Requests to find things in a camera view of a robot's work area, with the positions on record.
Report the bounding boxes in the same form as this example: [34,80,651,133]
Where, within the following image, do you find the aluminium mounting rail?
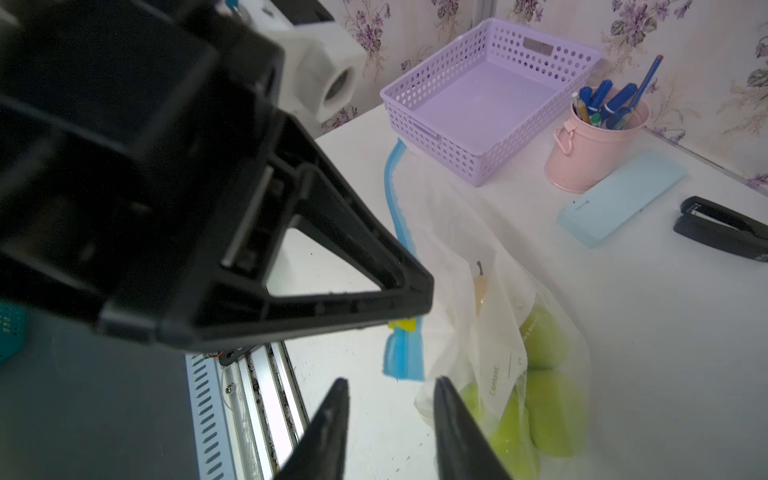
[185,342,309,479]

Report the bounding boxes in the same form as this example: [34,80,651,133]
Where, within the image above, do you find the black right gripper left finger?
[275,378,350,480]

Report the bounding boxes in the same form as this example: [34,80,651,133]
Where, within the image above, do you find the clear zip-top bag blue seal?
[384,142,593,479]

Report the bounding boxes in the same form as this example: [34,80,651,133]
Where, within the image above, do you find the blue pens bundle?
[571,55,664,131]

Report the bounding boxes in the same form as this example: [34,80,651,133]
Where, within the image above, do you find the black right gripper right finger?
[433,376,510,480]

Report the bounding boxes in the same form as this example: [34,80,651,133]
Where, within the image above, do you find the black stapler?
[673,196,767,263]

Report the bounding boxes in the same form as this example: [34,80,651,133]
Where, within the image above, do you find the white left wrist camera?
[216,1,367,123]

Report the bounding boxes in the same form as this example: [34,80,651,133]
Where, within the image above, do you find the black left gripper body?
[1,1,284,342]

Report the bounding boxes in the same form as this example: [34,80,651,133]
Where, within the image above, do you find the pink pen cup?
[544,100,651,193]

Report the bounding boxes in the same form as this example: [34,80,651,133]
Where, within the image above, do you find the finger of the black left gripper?
[98,114,434,353]

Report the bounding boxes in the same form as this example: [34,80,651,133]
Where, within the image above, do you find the green pear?
[520,305,569,369]
[525,370,588,458]
[460,383,540,479]

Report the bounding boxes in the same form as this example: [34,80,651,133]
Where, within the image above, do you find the purple plastic basket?
[380,18,602,187]

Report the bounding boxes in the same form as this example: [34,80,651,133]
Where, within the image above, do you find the light blue flat case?
[557,151,688,248]

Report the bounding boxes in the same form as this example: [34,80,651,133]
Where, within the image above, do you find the yellow pear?
[474,261,487,315]

